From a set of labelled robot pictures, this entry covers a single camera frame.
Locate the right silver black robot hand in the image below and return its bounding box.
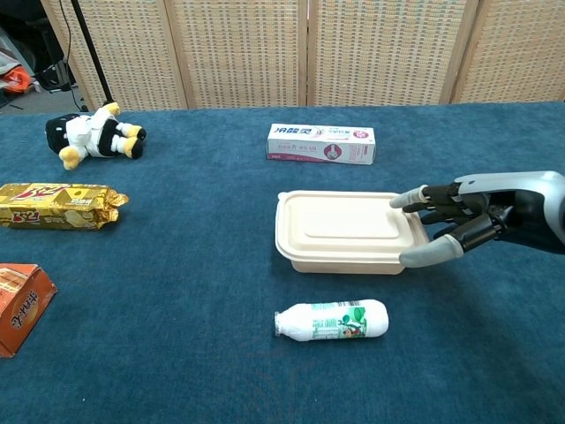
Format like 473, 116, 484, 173
389, 170, 565, 269

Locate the beige lidded food container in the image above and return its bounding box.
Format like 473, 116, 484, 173
274, 189, 432, 276

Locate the white toothpaste box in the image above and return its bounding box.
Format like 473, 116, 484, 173
266, 123, 377, 165

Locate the small white drink bottle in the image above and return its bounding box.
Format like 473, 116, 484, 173
274, 299, 390, 343

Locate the woven wooden folding screen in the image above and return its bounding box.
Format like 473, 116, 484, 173
39, 0, 565, 110

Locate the black white plush toy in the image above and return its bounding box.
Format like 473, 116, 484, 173
45, 102, 147, 171

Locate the black tripod stand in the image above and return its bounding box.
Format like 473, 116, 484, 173
70, 0, 115, 108

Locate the gold foil biscuit pack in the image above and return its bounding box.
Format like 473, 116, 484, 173
0, 182, 130, 232

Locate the orange cardboard snack box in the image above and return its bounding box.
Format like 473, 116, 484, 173
0, 263, 58, 360

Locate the orange plastic bag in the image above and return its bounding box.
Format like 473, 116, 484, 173
0, 64, 35, 96

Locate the black floor cable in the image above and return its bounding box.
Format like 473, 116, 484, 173
58, 0, 89, 111

